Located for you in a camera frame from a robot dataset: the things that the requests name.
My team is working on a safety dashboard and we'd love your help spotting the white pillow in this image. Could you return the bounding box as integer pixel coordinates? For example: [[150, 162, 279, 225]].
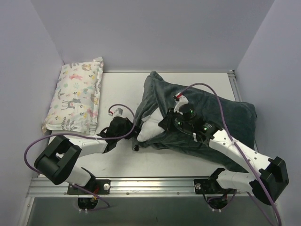
[[137, 108, 165, 142]]

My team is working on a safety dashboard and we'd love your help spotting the dark green plush pillowcase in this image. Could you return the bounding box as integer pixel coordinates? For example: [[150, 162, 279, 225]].
[[131, 71, 257, 175]]

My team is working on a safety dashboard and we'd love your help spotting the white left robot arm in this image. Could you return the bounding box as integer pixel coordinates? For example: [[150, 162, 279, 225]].
[[34, 116, 140, 194]]

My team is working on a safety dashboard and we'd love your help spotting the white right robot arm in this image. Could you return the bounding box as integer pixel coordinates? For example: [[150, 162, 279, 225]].
[[158, 104, 289, 205]]

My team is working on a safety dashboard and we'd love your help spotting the animal print pillow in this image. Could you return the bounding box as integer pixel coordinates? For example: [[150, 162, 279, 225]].
[[42, 57, 103, 135]]

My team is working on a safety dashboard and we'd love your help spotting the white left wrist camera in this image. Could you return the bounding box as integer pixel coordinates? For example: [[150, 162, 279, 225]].
[[108, 108, 123, 118]]

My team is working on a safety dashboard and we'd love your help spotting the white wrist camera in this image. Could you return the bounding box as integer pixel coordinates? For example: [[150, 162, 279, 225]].
[[108, 108, 123, 118], [174, 93, 189, 114]]

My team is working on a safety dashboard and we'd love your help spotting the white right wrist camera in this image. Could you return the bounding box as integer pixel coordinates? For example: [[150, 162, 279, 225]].
[[174, 93, 189, 114]]

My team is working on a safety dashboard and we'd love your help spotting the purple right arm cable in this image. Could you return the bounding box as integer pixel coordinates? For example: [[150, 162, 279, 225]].
[[175, 82, 282, 226]]

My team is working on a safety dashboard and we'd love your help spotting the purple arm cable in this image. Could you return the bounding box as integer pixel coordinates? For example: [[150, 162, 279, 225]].
[[24, 104, 136, 176], [175, 82, 282, 226]]

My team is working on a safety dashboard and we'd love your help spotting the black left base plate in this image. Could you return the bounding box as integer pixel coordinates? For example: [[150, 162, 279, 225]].
[[67, 178, 111, 195]]

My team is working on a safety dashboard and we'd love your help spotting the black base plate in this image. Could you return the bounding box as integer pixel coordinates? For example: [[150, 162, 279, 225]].
[[67, 178, 111, 195], [194, 178, 223, 194]]

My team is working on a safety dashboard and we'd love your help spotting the aluminium right side rail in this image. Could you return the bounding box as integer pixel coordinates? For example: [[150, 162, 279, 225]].
[[227, 70, 242, 102]]

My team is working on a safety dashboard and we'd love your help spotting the aluminium rail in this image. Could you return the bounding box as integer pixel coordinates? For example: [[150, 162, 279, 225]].
[[227, 70, 242, 102], [25, 177, 252, 198]]

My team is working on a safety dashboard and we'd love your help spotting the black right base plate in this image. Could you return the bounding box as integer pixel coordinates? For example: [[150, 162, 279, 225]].
[[194, 178, 223, 194]]

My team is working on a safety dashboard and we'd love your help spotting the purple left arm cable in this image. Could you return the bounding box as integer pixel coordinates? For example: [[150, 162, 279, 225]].
[[24, 104, 136, 176]]

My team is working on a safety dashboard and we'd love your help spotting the aluminium front rail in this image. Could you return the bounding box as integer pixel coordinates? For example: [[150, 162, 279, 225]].
[[25, 177, 252, 198]]

